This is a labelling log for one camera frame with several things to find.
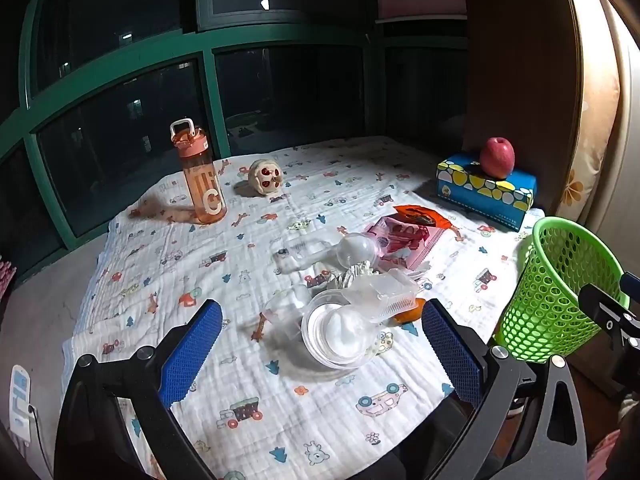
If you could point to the brown wooden panel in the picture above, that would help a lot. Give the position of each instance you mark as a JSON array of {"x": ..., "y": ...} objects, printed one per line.
[{"x": 520, "y": 85}]

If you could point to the clear ribbed plastic box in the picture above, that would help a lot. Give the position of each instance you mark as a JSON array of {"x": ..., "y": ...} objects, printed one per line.
[{"x": 385, "y": 292}]

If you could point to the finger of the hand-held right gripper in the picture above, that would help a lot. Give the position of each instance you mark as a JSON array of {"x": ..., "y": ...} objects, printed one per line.
[
  {"x": 607, "y": 312},
  {"x": 632, "y": 286}
]

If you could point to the orange water bottle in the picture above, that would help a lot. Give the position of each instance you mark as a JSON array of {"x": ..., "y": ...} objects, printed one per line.
[{"x": 202, "y": 190}]

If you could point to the printed white blanket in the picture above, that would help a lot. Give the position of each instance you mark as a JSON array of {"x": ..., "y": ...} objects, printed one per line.
[{"x": 280, "y": 410}]

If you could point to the green plastic basket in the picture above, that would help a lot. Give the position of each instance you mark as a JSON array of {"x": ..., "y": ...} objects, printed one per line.
[{"x": 560, "y": 221}]

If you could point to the clear plastic container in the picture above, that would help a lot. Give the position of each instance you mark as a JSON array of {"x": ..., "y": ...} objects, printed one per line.
[{"x": 285, "y": 310}]

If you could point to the clear cup with white contents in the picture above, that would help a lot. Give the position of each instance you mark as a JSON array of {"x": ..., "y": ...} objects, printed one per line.
[{"x": 340, "y": 330}]

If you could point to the crumpled striped wrapper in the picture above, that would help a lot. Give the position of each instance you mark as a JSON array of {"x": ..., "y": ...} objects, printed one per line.
[{"x": 345, "y": 275}]

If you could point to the white power strip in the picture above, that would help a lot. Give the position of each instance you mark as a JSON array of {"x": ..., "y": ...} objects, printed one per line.
[{"x": 20, "y": 400}]

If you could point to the red apple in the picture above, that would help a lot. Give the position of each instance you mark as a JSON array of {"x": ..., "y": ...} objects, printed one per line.
[{"x": 497, "y": 157}]

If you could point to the beige skull toy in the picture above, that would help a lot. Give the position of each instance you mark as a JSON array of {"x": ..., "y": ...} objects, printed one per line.
[{"x": 265, "y": 177}]

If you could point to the clear plastic dome lid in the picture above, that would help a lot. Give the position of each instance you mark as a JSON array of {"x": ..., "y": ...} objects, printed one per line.
[{"x": 357, "y": 250}]

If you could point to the blue dotted tissue box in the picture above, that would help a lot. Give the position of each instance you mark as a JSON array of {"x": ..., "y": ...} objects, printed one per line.
[{"x": 480, "y": 200}]

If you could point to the green window frame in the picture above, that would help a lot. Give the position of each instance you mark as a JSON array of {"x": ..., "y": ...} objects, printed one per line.
[{"x": 280, "y": 37}]

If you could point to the clear plastic blister tray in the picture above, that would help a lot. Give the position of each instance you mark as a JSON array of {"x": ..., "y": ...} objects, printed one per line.
[{"x": 300, "y": 255}]

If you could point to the orange foil wrapper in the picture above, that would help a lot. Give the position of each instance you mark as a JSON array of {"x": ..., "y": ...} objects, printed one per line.
[{"x": 425, "y": 217}]

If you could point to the orange peel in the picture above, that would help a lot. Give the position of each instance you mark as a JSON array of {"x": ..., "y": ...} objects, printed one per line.
[{"x": 412, "y": 312}]

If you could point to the pink snack packet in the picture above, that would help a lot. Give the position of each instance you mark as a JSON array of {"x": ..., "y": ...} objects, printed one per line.
[{"x": 400, "y": 240}]

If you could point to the beige floral cloth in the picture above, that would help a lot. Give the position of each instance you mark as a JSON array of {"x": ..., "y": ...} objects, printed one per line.
[{"x": 587, "y": 160}]

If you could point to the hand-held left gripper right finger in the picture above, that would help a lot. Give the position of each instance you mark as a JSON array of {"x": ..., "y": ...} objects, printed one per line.
[{"x": 450, "y": 350}]

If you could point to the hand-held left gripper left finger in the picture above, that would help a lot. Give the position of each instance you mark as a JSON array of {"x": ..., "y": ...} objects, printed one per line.
[{"x": 192, "y": 350}]

